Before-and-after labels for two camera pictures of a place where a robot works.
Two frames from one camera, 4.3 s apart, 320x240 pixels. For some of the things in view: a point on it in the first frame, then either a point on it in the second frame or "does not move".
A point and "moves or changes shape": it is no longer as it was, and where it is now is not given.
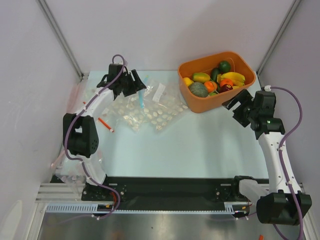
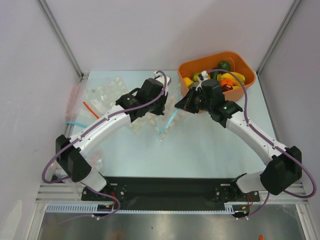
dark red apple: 225,87 does not move
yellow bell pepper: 187,81 does not move
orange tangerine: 226,81 does not move
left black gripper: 134,88 → 159,110
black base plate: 117,189 does not move
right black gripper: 240,107 → 191,103
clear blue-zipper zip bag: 161,102 moves or changes shape
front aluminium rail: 61,193 does not move
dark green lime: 225,66 does not move
